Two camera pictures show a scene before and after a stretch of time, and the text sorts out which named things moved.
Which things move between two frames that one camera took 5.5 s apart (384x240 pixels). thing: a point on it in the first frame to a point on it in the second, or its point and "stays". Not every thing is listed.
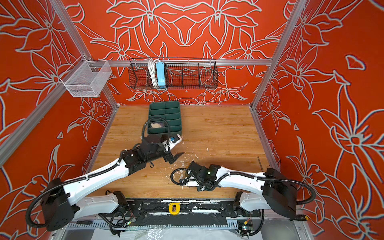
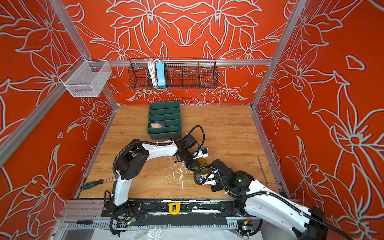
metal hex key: (260, 164) stays
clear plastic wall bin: (86, 78) stays
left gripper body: (168, 155) to (188, 158)
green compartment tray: (165, 118) stays
